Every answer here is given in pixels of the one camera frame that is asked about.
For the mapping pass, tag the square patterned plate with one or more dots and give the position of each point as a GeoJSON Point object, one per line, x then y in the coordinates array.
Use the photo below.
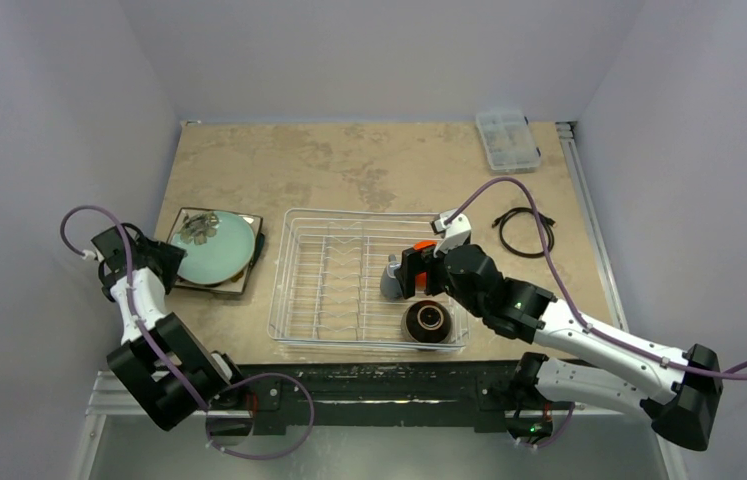
{"type": "Point", "coordinates": [236, 285]}

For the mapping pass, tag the orange bowl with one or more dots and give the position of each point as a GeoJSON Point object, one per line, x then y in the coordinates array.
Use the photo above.
{"type": "Point", "coordinates": [423, 247]}

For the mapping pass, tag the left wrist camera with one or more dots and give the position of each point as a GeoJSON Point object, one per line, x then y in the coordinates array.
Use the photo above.
{"type": "Point", "coordinates": [105, 246]}

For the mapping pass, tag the clear plastic organizer box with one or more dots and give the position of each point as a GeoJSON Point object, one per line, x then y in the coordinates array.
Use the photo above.
{"type": "Point", "coordinates": [508, 142]}

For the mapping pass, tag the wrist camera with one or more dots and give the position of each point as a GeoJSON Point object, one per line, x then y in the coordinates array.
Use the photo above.
{"type": "Point", "coordinates": [105, 246]}
{"type": "Point", "coordinates": [454, 230]}

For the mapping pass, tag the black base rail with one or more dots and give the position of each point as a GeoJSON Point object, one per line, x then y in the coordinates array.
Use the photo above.
{"type": "Point", "coordinates": [485, 396]}

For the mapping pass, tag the white wire dish rack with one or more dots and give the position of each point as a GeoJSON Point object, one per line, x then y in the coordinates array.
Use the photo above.
{"type": "Point", "coordinates": [327, 285]}

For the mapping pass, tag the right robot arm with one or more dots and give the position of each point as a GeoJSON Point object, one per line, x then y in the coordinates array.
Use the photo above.
{"type": "Point", "coordinates": [677, 390]}

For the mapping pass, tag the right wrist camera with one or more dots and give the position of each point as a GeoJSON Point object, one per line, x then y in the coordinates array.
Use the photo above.
{"type": "Point", "coordinates": [454, 230]}

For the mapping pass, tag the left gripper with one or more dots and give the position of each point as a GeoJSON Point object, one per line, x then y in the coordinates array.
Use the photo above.
{"type": "Point", "coordinates": [170, 257]}

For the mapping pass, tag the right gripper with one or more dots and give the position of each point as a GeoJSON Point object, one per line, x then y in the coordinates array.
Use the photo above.
{"type": "Point", "coordinates": [409, 271]}

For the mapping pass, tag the light green round plate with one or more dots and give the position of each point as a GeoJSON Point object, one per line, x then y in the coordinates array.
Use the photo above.
{"type": "Point", "coordinates": [218, 245]}

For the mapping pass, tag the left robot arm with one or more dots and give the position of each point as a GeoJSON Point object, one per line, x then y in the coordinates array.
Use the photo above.
{"type": "Point", "coordinates": [160, 362]}

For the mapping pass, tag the brown bowl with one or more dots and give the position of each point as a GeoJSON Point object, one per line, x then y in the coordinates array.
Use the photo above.
{"type": "Point", "coordinates": [427, 322]}

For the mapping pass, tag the grey coffee mug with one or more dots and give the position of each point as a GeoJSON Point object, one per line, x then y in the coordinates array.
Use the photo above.
{"type": "Point", "coordinates": [390, 286]}

